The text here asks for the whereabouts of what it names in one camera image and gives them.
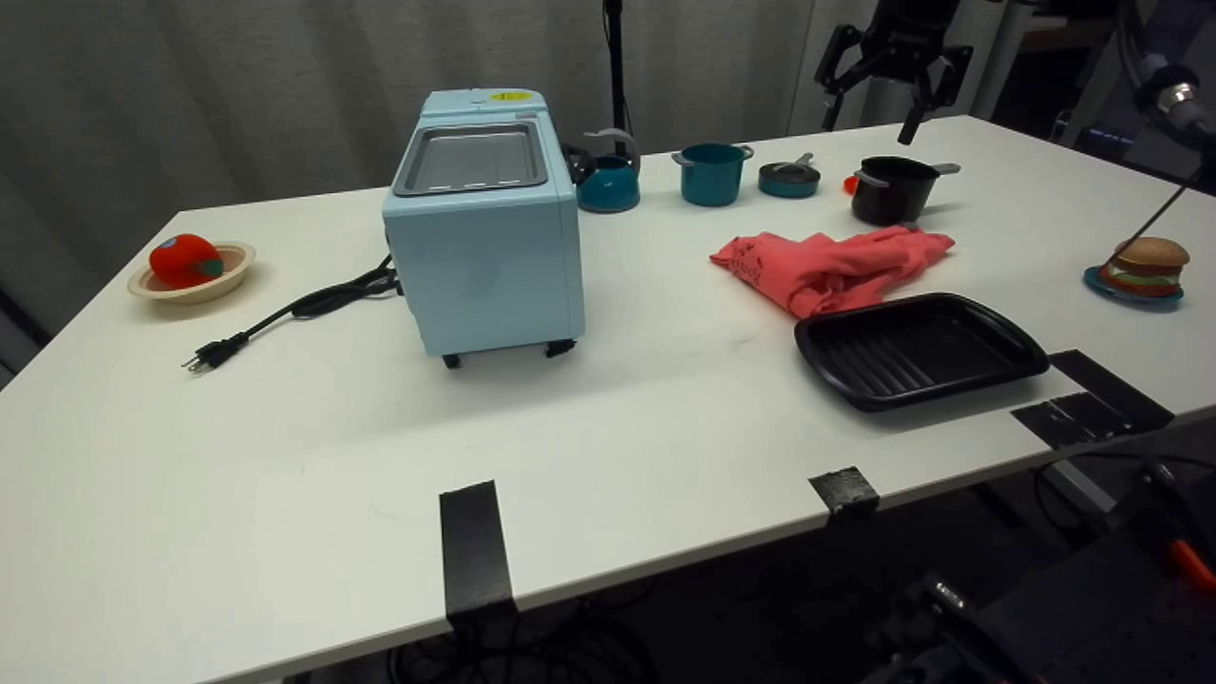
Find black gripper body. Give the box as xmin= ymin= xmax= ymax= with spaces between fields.
xmin=863 ymin=0 xmax=963 ymax=68

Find red printed cloth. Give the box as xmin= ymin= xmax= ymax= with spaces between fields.
xmin=708 ymin=221 xmax=957 ymax=323

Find black pot with red knob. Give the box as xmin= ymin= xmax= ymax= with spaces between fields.
xmin=841 ymin=150 xmax=966 ymax=233

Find dark background furniture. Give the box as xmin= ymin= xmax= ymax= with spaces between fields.
xmin=983 ymin=0 xmax=1216 ymax=194

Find small teal toy pan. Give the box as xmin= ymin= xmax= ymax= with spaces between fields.
xmin=755 ymin=148 xmax=824 ymax=202

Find teal toy pot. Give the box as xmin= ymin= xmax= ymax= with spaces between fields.
xmin=670 ymin=140 xmax=755 ymax=209

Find black tripod pole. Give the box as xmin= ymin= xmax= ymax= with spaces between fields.
xmin=601 ymin=0 xmax=635 ymax=134

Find teal toy kettle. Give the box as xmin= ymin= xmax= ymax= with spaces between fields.
xmin=562 ymin=124 xmax=648 ymax=218

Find black ridged grill tray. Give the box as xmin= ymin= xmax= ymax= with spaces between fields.
xmin=792 ymin=287 xmax=1057 ymax=415

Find toy hamburger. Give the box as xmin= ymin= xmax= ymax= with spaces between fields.
xmin=1096 ymin=233 xmax=1194 ymax=305

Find wide black tape strip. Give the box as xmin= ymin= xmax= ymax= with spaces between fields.
xmin=1047 ymin=344 xmax=1180 ymax=434

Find short black tape strip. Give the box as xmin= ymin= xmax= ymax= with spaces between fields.
xmin=1009 ymin=389 xmax=1130 ymax=449

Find light blue toaster oven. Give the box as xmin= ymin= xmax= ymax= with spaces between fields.
xmin=382 ymin=82 xmax=589 ymax=371

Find small black tape square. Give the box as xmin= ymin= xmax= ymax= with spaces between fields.
xmin=806 ymin=462 xmax=881 ymax=520

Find black equipment beside table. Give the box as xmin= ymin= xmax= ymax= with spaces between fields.
xmin=872 ymin=415 xmax=1216 ymax=684

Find long black tape strip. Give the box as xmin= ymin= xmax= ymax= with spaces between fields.
xmin=437 ymin=473 xmax=521 ymax=619

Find beige shallow bowl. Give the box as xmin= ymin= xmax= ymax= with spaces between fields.
xmin=125 ymin=238 xmax=258 ymax=306

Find red toy tomato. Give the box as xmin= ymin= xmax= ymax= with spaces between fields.
xmin=146 ymin=233 xmax=227 ymax=294

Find red tool handle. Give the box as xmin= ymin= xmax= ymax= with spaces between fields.
xmin=1164 ymin=536 xmax=1216 ymax=601

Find black power cord with plug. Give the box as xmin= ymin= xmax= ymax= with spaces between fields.
xmin=182 ymin=251 xmax=407 ymax=375

